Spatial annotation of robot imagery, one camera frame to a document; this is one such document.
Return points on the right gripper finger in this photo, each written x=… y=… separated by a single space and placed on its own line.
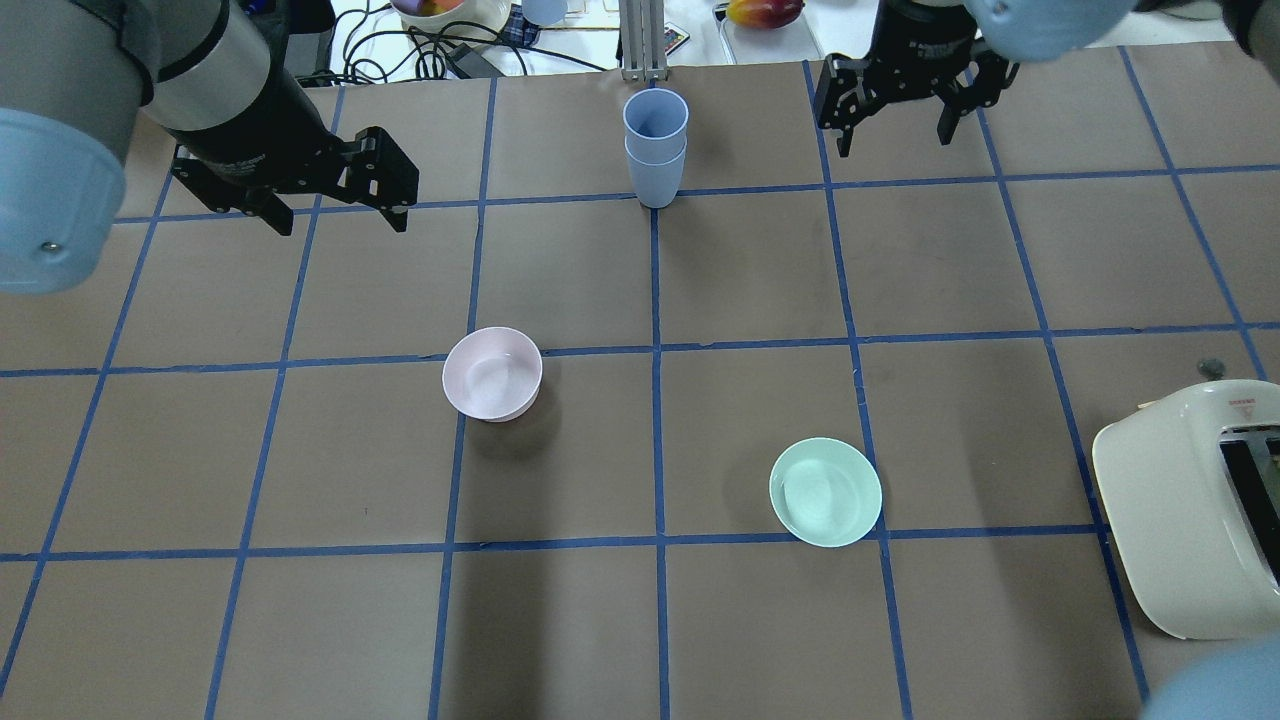
x=953 y=111
x=845 y=124

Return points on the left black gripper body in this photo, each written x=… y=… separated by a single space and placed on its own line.
x=255 y=125

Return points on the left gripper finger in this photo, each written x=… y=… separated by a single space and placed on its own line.
x=395 y=211
x=268 y=207

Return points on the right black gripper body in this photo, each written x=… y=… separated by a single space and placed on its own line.
x=918 y=40

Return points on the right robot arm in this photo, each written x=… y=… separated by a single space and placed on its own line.
x=1038 y=31

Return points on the black power brick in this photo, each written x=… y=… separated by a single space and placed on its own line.
x=315 y=45

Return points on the red mango fruit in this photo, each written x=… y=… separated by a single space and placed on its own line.
x=763 y=14

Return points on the pink bowl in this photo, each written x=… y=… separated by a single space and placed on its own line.
x=493 y=374

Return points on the bowl of coloured blocks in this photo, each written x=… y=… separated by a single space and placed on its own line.
x=476 y=19

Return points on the small remote control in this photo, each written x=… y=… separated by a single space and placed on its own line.
x=674 y=38

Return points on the green bowl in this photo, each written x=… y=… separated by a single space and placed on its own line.
x=826 y=492

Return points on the white toaster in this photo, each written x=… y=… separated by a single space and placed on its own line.
x=1189 y=484

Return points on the aluminium frame post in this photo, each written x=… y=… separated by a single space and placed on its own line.
x=643 y=41

